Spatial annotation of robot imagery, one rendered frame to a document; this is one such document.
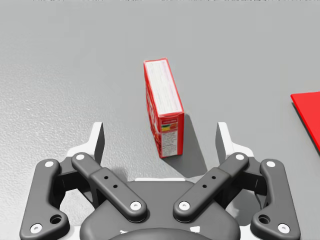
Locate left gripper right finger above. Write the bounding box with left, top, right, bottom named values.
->
left=172, top=121, right=302, bottom=240

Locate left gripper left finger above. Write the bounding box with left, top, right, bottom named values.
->
left=19, top=121, right=148, bottom=240

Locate pink pad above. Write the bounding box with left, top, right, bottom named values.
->
left=290, top=91, right=320, bottom=153

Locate red carton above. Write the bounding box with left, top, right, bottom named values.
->
left=143, top=57, right=185, bottom=159

